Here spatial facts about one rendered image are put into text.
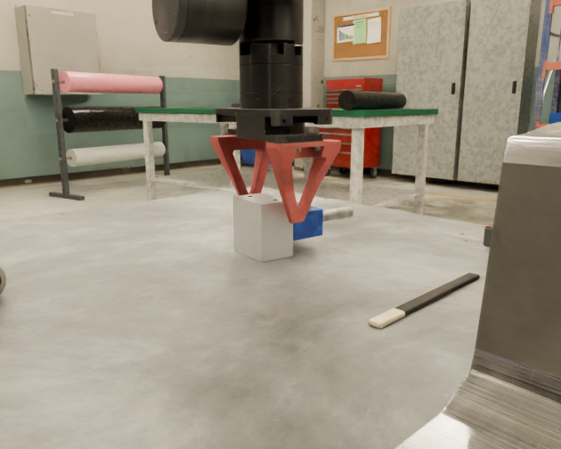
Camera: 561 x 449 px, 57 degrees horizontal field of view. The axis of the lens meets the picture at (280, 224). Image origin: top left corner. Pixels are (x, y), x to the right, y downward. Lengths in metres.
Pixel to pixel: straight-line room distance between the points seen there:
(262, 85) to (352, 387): 0.27
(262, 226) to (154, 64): 7.09
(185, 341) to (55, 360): 0.07
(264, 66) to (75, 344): 0.26
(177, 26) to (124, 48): 6.88
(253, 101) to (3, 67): 6.26
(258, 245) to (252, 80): 0.14
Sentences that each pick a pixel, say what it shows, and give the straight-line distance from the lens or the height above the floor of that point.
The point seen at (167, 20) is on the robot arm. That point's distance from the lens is 0.44.
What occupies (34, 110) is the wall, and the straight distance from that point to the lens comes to 6.75.
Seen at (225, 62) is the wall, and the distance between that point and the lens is 8.27.
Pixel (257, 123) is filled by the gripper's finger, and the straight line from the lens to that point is 0.44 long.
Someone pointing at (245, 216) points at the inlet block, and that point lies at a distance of 0.48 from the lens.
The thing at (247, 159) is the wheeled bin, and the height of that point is 0.12.
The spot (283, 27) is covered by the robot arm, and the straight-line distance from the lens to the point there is 0.46.
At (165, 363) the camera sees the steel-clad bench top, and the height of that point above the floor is 0.80.
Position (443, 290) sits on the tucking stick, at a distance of 0.41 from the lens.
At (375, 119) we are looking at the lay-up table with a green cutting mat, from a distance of 3.43.
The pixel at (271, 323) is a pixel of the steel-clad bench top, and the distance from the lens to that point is 0.34.
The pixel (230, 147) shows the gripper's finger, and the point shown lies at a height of 0.90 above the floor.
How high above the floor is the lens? 0.94
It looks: 13 degrees down
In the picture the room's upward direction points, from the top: straight up
